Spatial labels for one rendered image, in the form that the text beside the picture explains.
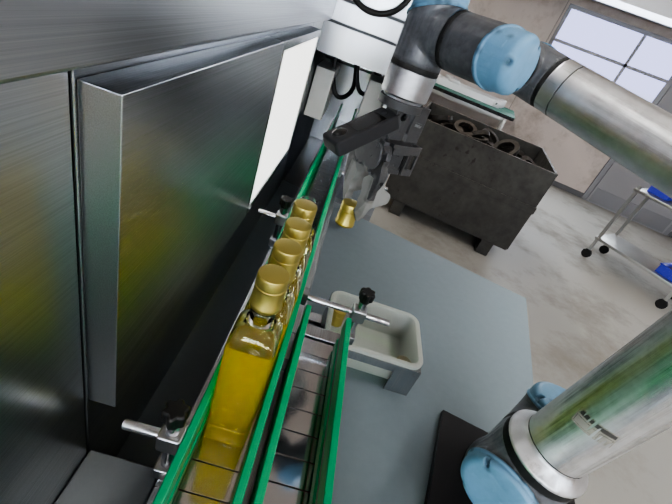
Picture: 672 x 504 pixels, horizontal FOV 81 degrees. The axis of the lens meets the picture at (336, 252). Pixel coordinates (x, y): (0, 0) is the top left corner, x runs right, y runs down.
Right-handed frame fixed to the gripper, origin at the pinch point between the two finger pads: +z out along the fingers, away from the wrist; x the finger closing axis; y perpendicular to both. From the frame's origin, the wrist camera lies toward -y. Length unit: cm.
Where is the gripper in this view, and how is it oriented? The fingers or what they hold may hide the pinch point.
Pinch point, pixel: (350, 207)
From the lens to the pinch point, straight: 71.4
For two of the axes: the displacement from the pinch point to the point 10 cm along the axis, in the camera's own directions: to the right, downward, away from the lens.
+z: -3.0, 7.9, 5.3
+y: 8.3, -0.4, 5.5
